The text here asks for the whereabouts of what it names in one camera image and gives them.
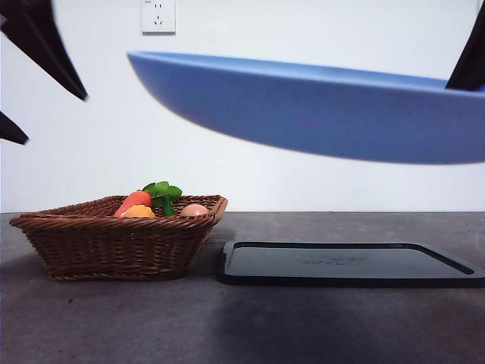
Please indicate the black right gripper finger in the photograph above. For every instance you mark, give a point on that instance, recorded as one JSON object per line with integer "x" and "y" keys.
{"x": 470, "y": 57}

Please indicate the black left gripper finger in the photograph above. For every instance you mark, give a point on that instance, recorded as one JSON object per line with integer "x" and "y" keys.
{"x": 38, "y": 34}
{"x": 11, "y": 130}

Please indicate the yellow-orange corn cob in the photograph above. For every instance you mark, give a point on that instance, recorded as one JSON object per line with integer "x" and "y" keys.
{"x": 139, "y": 212}

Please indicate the blue round plate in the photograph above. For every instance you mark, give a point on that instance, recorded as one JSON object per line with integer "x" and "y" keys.
{"x": 322, "y": 110}

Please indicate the brown wicker basket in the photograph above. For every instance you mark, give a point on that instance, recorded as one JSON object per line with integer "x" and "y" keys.
{"x": 113, "y": 246}

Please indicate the orange carrot with green leaves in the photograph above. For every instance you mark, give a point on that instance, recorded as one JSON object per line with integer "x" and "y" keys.
{"x": 136, "y": 200}

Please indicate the brown egg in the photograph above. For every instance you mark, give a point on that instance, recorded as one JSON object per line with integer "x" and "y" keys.
{"x": 194, "y": 210}

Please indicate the black rectangular tray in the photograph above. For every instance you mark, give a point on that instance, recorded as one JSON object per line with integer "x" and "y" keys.
{"x": 341, "y": 265}

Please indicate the white wall socket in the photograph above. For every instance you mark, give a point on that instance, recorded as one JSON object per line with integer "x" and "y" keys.
{"x": 159, "y": 17}

